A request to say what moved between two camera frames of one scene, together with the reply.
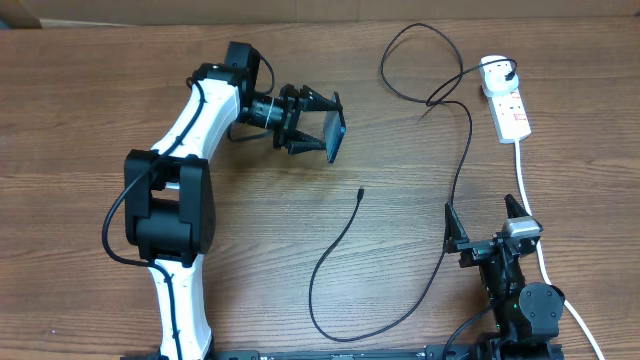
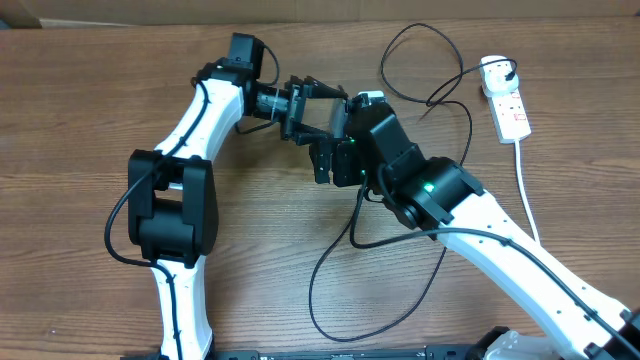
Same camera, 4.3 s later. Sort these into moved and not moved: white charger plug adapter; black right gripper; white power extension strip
Moved: black right gripper
Not moved: white power extension strip; white charger plug adapter
